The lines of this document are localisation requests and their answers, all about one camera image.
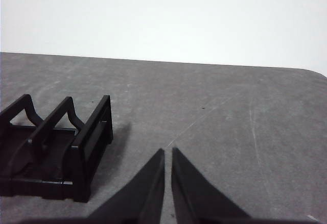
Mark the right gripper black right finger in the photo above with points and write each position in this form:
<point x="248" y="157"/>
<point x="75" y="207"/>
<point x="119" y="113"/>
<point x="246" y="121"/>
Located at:
<point x="194" y="198"/>

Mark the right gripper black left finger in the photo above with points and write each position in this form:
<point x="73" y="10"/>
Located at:
<point x="143" y="198"/>

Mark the black plate rack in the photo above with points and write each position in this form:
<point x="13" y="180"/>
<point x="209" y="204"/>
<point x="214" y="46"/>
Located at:
<point x="84" y="159"/>

